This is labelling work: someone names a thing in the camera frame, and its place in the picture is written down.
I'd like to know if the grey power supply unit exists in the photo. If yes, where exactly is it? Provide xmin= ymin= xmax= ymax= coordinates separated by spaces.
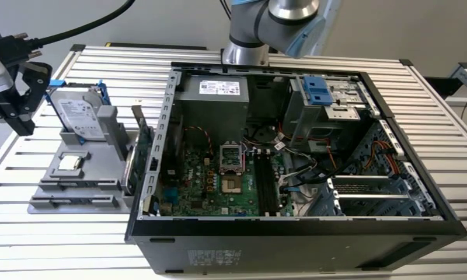
xmin=176 ymin=74 xmax=251 ymax=144

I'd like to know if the black yellow bar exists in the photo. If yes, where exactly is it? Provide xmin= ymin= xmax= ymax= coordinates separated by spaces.
xmin=104 ymin=41 xmax=208 ymax=50

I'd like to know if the twisted coloured fan wire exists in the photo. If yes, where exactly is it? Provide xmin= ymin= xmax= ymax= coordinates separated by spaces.
xmin=183 ymin=125 xmax=216 ymax=155

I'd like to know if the blue expansion slot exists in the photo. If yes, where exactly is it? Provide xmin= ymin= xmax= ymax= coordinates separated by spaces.
xmin=163 ymin=188 xmax=179 ymax=205

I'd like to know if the blue data cable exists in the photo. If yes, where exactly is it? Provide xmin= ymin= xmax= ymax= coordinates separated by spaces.
xmin=280 ymin=186 xmax=311 ymax=195

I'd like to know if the black PC case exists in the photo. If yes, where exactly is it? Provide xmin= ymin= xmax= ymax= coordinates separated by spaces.
xmin=124 ymin=61 xmax=467 ymax=275

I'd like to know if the silver CPU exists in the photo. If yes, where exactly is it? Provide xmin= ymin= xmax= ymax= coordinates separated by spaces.
xmin=59 ymin=155 xmax=83 ymax=171

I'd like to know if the black camera cable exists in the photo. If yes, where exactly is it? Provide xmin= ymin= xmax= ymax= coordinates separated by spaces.
xmin=0 ymin=0 xmax=138 ymax=64

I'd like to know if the green motherboard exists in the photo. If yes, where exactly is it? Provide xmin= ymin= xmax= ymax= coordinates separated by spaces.
xmin=158 ymin=139 xmax=296 ymax=218

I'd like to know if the grey parts rack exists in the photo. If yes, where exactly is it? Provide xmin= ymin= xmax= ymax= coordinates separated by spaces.
xmin=27 ymin=105 xmax=142 ymax=215

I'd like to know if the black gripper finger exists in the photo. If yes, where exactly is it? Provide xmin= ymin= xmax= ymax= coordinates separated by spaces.
xmin=17 ymin=61 xmax=53 ymax=137
xmin=0 ymin=100 xmax=23 ymax=129

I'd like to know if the hard disk in blue carrier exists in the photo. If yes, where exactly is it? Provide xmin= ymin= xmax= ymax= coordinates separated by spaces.
xmin=45 ymin=79 xmax=110 ymax=144

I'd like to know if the orange red yellow power cable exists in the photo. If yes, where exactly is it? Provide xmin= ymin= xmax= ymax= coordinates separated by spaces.
xmin=323 ymin=144 xmax=339 ymax=170
xmin=359 ymin=139 xmax=405 ymax=179

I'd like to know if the dark RAM stick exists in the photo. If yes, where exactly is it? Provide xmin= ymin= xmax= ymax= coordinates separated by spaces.
xmin=41 ymin=180 xmax=118 ymax=188
xmin=31 ymin=198 xmax=116 ymax=205

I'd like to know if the multicolour motherboard power bundle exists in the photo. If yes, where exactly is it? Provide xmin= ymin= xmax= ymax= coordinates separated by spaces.
xmin=240 ymin=136 xmax=296 ymax=157

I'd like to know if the green graphics card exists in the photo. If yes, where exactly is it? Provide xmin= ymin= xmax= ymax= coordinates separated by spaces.
xmin=124 ymin=104 xmax=158 ymax=197

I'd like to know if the blue plastic drive latch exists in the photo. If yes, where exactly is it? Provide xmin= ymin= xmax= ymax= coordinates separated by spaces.
xmin=302 ymin=75 xmax=333 ymax=106

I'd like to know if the white board blue edge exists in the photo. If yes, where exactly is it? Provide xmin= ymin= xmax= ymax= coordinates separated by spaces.
xmin=313 ymin=0 xmax=343 ymax=56

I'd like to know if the CPU socket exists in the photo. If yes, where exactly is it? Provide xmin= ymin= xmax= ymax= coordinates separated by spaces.
xmin=219 ymin=173 xmax=244 ymax=195

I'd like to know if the black case fan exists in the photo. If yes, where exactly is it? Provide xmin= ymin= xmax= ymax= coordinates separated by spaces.
xmin=160 ymin=114 xmax=186 ymax=189

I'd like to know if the metal socket cover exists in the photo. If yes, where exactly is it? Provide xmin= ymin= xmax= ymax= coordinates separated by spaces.
xmin=219 ymin=141 xmax=246 ymax=173

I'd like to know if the black looped cable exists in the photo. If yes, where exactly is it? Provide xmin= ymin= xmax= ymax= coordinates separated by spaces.
xmin=291 ymin=159 xmax=362 ymax=186

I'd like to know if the silver disk bay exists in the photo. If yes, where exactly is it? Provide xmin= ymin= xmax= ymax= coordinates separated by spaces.
xmin=326 ymin=163 xmax=441 ymax=218

